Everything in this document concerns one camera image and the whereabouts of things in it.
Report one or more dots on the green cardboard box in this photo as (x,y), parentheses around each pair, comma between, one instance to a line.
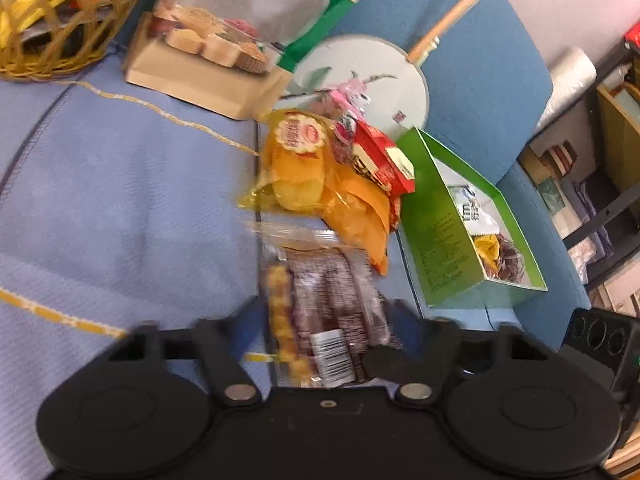
(435,240)

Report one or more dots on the green carton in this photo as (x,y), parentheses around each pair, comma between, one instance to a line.
(552,195)

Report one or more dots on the yellow chip packet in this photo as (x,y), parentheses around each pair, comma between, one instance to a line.
(485,247)

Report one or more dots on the orange clear bread packet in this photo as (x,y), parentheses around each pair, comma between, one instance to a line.
(360,220)

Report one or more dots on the brown snack packet clear wrap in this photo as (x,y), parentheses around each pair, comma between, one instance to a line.
(325,300)

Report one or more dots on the clear plastic roll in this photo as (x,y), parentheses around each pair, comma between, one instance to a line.
(567,85)

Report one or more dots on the red checkered snack packet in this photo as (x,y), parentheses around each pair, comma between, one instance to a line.
(377,155)

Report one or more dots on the clear red-brown dates packet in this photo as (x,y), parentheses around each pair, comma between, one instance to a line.
(510,260)

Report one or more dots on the striped vase print carton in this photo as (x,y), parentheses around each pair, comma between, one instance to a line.
(560,155)

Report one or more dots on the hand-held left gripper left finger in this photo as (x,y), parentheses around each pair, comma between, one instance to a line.
(220,355)

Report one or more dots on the pink red clear packet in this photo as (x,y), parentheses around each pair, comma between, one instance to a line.
(342,110)

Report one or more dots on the blue fabric sofa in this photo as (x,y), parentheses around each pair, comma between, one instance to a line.
(475,60)

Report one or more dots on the black metal shelf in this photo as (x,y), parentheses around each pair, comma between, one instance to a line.
(620,200)

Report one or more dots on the woven bamboo basket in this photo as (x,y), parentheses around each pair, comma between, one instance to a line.
(50,67)

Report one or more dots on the yellow potato chips bag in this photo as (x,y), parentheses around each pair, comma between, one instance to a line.
(295,180)

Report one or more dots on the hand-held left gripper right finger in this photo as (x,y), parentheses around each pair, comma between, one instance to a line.
(425,350)

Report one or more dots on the white snack packet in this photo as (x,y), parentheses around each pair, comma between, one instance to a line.
(467,207)

